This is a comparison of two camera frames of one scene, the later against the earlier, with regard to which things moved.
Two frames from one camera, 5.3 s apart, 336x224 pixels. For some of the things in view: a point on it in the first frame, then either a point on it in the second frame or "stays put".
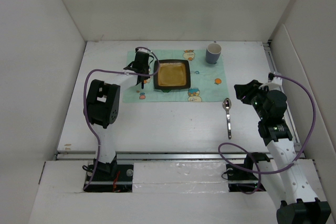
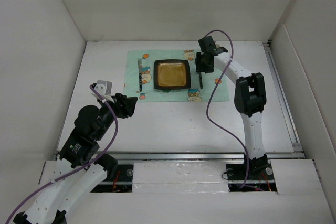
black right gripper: (248, 89) -> (199, 67)
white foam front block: (179, 177) stays put
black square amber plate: (173, 74) stays put
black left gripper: (147, 73) -> (124, 104)
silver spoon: (227, 104) -> (201, 82)
